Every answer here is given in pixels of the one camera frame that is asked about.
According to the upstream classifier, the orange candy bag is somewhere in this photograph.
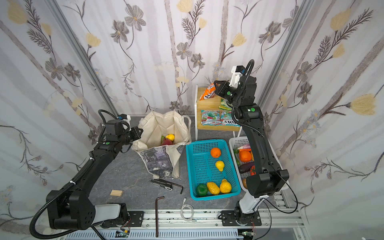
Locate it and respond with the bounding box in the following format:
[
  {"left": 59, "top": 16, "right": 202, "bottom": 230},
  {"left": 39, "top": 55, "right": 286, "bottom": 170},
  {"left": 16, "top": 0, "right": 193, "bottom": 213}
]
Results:
[{"left": 200, "top": 83, "right": 216, "bottom": 101}]

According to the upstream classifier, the cream canvas tote bag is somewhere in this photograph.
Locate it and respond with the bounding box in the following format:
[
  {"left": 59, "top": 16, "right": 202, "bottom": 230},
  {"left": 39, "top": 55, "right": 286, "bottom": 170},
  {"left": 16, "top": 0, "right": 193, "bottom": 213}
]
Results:
[{"left": 132, "top": 111, "right": 192, "bottom": 179}]

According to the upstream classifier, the small yellow lemon top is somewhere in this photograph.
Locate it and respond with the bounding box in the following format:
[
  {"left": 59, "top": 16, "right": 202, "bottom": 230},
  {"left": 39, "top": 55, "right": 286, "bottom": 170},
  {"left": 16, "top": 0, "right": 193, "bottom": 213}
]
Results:
[{"left": 166, "top": 134, "right": 175, "bottom": 142}]

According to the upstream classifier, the green yellow candy bag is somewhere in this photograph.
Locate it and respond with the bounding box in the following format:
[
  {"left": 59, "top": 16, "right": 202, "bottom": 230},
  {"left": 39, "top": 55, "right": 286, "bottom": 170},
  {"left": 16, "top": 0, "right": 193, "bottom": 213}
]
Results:
[{"left": 219, "top": 99, "right": 232, "bottom": 111}]

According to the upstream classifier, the pink dragon fruit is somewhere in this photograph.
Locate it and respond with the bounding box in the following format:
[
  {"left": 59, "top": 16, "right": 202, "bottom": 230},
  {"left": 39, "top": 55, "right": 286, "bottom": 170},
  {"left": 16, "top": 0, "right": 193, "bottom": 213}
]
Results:
[{"left": 161, "top": 136, "right": 174, "bottom": 146}]

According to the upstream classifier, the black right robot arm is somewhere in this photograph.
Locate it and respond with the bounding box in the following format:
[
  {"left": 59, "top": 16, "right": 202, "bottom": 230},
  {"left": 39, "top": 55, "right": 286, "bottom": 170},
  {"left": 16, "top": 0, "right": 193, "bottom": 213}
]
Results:
[{"left": 214, "top": 76, "right": 290, "bottom": 225}]

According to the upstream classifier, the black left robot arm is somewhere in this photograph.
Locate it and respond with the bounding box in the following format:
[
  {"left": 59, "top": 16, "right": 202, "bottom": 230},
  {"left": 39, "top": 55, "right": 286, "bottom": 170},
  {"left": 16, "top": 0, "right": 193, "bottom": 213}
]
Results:
[{"left": 29, "top": 119, "right": 143, "bottom": 240}]

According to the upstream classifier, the teal mint candy bag right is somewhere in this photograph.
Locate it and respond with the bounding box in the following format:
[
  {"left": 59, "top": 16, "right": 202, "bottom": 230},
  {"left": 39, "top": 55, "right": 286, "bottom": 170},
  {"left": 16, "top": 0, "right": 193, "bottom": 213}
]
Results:
[{"left": 220, "top": 111, "right": 240, "bottom": 128}]

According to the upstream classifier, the white wooden two-tier shelf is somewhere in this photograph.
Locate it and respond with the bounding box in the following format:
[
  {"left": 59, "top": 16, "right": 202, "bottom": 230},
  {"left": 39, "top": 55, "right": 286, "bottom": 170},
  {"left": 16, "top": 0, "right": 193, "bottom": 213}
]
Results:
[{"left": 194, "top": 85, "right": 243, "bottom": 141}]

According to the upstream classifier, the white plastic basket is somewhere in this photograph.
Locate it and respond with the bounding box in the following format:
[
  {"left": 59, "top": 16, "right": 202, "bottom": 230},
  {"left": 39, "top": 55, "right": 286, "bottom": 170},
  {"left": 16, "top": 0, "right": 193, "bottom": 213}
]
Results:
[{"left": 228, "top": 135, "right": 290, "bottom": 190}]

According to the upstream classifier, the small wooden block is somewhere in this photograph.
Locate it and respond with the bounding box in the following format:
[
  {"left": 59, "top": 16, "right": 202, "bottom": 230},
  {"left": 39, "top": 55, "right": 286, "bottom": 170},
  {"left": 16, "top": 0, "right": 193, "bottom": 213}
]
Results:
[{"left": 110, "top": 190, "right": 123, "bottom": 197}]

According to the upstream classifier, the orange fruit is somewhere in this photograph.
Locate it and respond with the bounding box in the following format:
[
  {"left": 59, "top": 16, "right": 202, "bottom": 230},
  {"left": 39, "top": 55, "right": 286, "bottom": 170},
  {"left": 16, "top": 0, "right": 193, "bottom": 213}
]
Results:
[{"left": 210, "top": 148, "right": 222, "bottom": 159}]

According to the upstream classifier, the black utility knife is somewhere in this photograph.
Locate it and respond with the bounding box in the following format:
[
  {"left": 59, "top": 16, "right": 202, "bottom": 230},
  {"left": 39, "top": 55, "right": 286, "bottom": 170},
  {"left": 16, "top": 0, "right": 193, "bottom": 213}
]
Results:
[{"left": 150, "top": 179, "right": 173, "bottom": 191}]

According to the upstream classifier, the yellow lemon middle lower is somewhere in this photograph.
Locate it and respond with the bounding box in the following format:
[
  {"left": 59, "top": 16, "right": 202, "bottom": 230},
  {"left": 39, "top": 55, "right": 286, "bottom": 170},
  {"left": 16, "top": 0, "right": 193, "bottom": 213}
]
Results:
[{"left": 215, "top": 161, "right": 225, "bottom": 173}]

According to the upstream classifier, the purple eggplant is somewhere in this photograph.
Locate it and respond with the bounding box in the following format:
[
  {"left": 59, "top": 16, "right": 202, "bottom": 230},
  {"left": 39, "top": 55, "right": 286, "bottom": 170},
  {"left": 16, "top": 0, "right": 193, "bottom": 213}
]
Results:
[{"left": 238, "top": 162, "right": 255, "bottom": 174}]

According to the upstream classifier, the small black hex key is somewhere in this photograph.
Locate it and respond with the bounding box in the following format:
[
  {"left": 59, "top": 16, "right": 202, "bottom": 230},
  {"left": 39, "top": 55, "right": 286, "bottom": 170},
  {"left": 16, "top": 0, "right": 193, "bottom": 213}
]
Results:
[{"left": 159, "top": 179, "right": 184, "bottom": 195}]

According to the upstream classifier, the large black hex key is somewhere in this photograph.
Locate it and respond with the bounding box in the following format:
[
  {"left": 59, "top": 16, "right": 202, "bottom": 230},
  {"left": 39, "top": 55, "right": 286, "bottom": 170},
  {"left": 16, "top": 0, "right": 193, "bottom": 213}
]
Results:
[{"left": 155, "top": 196, "right": 165, "bottom": 238}]

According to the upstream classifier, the red tomato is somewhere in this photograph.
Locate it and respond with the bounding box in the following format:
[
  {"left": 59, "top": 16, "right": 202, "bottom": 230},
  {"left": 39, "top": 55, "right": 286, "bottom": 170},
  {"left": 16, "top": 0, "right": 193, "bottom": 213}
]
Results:
[{"left": 250, "top": 166, "right": 257, "bottom": 176}]

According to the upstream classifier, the teal plastic basket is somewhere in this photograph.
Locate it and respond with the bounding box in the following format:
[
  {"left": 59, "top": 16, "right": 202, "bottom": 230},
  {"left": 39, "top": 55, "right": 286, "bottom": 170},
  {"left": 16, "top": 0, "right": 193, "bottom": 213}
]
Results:
[{"left": 186, "top": 139, "right": 241, "bottom": 201}]

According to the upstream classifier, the brown potato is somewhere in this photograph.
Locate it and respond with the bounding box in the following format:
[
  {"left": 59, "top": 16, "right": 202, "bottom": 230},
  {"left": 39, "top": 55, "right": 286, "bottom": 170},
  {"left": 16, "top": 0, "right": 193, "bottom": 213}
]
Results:
[{"left": 242, "top": 179, "right": 248, "bottom": 189}]

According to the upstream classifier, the yellow pear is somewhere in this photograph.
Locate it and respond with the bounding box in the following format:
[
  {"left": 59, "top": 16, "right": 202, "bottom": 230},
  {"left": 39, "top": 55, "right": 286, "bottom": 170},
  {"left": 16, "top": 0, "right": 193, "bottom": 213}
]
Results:
[{"left": 220, "top": 179, "right": 232, "bottom": 194}]

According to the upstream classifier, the small green circuit board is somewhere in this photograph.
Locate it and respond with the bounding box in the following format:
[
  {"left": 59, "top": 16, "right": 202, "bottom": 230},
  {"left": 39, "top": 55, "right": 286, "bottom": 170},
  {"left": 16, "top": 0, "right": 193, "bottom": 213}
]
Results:
[{"left": 115, "top": 230, "right": 130, "bottom": 238}]

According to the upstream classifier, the green lime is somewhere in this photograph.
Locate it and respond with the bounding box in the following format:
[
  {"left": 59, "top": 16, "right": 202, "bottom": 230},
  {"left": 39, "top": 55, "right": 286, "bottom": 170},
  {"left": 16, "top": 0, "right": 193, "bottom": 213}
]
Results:
[{"left": 196, "top": 184, "right": 209, "bottom": 197}]

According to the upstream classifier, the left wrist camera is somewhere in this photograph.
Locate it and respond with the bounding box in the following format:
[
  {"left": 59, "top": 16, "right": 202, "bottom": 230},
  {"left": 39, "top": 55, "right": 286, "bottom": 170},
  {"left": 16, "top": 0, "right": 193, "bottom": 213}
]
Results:
[{"left": 117, "top": 114, "right": 131, "bottom": 122}]

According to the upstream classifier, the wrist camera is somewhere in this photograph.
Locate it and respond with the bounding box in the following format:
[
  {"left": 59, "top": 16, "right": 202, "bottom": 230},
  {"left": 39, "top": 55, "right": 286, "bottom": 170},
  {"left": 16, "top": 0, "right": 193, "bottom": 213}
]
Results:
[
  {"left": 117, "top": 114, "right": 131, "bottom": 122},
  {"left": 230, "top": 66, "right": 245, "bottom": 88}
]

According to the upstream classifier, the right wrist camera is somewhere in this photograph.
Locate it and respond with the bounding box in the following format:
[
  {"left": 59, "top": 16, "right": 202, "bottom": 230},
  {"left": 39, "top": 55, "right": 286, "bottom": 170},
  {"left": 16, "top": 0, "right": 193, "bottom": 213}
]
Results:
[{"left": 230, "top": 66, "right": 245, "bottom": 88}]

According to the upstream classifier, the white coiled cable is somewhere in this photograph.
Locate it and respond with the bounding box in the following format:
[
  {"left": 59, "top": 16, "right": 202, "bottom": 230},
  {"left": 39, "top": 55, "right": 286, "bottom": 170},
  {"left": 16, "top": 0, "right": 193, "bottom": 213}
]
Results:
[{"left": 179, "top": 197, "right": 195, "bottom": 223}]

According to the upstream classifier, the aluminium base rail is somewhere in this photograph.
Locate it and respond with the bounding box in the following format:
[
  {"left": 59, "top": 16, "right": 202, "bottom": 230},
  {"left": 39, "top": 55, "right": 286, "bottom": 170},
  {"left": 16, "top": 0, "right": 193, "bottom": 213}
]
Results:
[{"left": 64, "top": 209, "right": 311, "bottom": 240}]

